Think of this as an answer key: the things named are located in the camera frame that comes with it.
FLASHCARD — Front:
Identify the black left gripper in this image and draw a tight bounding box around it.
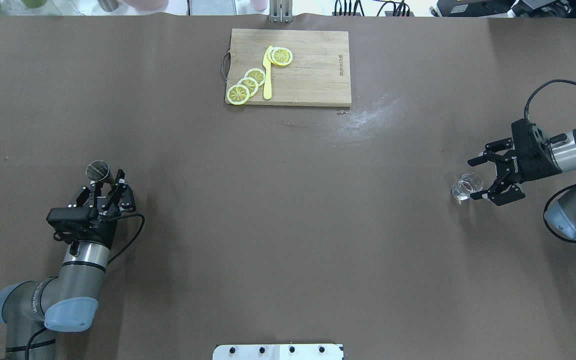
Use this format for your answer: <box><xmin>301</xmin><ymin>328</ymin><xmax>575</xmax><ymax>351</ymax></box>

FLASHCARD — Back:
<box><xmin>65</xmin><ymin>170</ymin><xmax>137</xmax><ymax>248</ymax></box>

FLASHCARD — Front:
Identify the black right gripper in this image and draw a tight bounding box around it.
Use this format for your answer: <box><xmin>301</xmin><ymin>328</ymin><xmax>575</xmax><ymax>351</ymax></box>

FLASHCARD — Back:
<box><xmin>467</xmin><ymin>119</ymin><xmax>562</xmax><ymax>207</ymax></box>

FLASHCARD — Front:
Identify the steel measuring jigger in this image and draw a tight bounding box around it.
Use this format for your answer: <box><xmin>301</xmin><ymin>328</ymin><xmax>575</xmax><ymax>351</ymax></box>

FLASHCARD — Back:
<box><xmin>86</xmin><ymin>160</ymin><xmax>116</xmax><ymax>185</ymax></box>

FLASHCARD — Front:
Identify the clear glass cup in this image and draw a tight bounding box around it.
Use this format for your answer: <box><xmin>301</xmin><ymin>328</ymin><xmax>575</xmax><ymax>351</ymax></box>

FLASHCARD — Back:
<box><xmin>451</xmin><ymin>172</ymin><xmax>484</xmax><ymax>201</ymax></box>

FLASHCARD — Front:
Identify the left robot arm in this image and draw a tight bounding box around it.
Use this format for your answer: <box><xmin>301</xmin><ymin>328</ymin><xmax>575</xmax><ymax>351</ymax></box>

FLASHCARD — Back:
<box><xmin>0</xmin><ymin>161</ymin><xmax>146</xmax><ymax>360</ymax></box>

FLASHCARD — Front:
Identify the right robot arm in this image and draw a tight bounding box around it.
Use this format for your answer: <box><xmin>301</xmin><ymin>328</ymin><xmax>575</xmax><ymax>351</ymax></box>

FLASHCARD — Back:
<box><xmin>468</xmin><ymin>119</ymin><xmax>576</xmax><ymax>244</ymax></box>

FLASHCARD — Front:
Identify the pink plastic cup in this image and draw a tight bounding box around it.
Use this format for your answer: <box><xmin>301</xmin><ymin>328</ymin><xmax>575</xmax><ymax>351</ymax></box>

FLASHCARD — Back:
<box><xmin>249</xmin><ymin>0</ymin><xmax>270</xmax><ymax>12</ymax></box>

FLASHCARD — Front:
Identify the lemon slice middle row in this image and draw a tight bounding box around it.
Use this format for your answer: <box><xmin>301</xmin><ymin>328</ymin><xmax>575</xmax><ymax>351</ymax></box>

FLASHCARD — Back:
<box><xmin>237</xmin><ymin>76</ymin><xmax>259</xmax><ymax>98</ymax></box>

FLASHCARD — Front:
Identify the lemon slice upper row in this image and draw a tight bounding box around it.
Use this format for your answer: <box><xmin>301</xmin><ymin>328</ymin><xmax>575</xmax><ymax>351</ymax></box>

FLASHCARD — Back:
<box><xmin>244</xmin><ymin>68</ymin><xmax>266</xmax><ymax>87</ymax></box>

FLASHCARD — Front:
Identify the yellow plastic knife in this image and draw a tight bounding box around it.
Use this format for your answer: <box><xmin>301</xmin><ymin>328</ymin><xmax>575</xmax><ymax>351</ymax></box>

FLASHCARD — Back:
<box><xmin>262</xmin><ymin>45</ymin><xmax>274</xmax><ymax>100</ymax></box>

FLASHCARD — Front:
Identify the wooden cutting board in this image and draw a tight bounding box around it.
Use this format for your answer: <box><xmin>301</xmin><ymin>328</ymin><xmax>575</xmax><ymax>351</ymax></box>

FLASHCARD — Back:
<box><xmin>226</xmin><ymin>28</ymin><xmax>352</xmax><ymax>109</ymax></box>

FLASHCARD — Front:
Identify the lemon slice near knife tip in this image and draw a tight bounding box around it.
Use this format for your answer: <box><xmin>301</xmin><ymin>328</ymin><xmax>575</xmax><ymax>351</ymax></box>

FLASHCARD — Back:
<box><xmin>268</xmin><ymin>47</ymin><xmax>294</xmax><ymax>67</ymax></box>

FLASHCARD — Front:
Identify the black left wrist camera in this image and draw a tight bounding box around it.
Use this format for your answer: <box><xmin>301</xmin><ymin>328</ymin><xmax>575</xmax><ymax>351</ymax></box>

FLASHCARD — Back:
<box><xmin>46</xmin><ymin>207</ymin><xmax>99</xmax><ymax>233</ymax></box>

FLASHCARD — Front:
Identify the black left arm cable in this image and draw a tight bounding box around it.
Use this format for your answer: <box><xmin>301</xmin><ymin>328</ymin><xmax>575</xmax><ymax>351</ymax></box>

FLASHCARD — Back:
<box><xmin>25</xmin><ymin>212</ymin><xmax>146</xmax><ymax>360</ymax></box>

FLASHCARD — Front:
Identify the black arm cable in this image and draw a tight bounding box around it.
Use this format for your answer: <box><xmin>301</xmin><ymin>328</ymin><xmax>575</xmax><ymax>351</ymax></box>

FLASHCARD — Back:
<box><xmin>524</xmin><ymin>79</ymin><xmax>576</xmax><ymax>245</ymax></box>
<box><xmin>25</xmin><ymin>212</ymin><xmax>146</xmax><ymax>360</ymax></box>

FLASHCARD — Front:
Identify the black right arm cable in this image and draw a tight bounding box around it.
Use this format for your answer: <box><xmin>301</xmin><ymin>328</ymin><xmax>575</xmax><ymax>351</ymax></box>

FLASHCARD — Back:
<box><xmin>524</xmin><ymin>79</ymin><xmax>576</xmax><ymax>245</ymax></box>

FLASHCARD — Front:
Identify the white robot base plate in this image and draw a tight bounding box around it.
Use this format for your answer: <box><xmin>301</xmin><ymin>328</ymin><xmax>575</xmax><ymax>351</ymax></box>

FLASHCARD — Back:
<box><xmin>212</xmin><ymin>343</ymin><xmax>345</xmax><ymax>360</ymax></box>

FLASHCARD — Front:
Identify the aluminium frame post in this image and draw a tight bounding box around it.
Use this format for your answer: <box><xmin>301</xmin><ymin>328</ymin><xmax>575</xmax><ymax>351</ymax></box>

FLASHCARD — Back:
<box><xmin>268</xmin><ymin>0</ymin><xmax>294</xmax><ymax>24</ymax></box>

